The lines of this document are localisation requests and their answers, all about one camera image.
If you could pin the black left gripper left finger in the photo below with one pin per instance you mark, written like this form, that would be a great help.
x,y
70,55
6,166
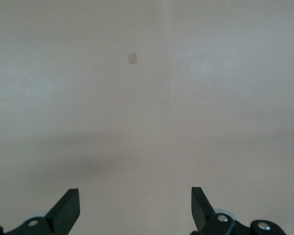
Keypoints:
x,y
63,215

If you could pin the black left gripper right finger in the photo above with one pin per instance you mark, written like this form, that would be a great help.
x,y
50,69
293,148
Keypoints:
x,y
203,215

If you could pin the brown tape patch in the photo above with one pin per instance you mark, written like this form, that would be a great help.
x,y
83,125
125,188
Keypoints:
x,y
132,59

